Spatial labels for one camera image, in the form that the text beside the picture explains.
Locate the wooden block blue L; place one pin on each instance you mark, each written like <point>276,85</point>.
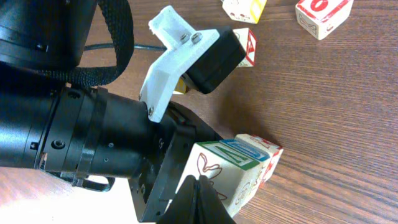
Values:
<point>248,151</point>

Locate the wooden block red 6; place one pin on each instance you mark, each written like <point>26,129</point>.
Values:
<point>322,17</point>

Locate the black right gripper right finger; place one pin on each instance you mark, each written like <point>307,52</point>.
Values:
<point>209,208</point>

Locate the wooden block red Q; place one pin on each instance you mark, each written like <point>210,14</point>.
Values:
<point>272,152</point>

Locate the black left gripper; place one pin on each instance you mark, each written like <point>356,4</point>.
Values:
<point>157,181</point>

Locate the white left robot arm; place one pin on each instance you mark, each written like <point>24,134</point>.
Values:
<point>58,117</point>

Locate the wooden block blue side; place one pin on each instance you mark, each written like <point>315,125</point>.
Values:
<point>181,88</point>

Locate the wooden block animal drawing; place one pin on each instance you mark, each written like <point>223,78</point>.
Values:
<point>248,41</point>

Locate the wooden block mushroom A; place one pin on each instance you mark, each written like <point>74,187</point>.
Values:
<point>248,11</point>

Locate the wooden block Z bird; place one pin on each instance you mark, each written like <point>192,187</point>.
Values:
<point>230,172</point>

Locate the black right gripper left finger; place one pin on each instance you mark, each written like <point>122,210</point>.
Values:
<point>182,210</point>

